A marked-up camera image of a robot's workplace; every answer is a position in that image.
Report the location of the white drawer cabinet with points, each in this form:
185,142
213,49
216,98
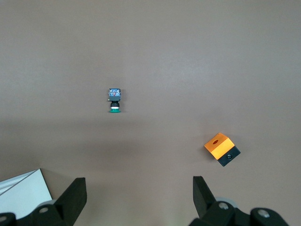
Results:
23,190

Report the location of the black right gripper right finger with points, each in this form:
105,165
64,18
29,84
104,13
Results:
204,202

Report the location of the orange and black button box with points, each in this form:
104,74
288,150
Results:
218,146

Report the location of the green push button switch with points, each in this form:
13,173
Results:
114,94

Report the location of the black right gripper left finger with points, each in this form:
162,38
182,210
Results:
70,200

